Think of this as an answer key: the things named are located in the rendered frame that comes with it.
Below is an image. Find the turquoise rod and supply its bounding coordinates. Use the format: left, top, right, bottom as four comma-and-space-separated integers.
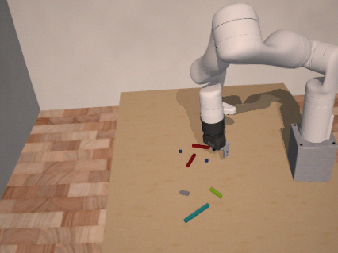
184, 203, 209, 223

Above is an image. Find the short grey rod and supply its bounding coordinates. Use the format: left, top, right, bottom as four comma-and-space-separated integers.
180, 190, 189, 196

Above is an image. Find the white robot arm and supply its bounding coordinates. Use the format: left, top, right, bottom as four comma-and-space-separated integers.
190, 3, 338, 143

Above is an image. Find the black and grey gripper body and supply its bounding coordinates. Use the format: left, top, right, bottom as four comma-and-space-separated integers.
200, 102, 236, 150

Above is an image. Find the lime green rod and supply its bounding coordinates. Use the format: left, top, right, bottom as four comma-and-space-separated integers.
209, 187, 222, 198

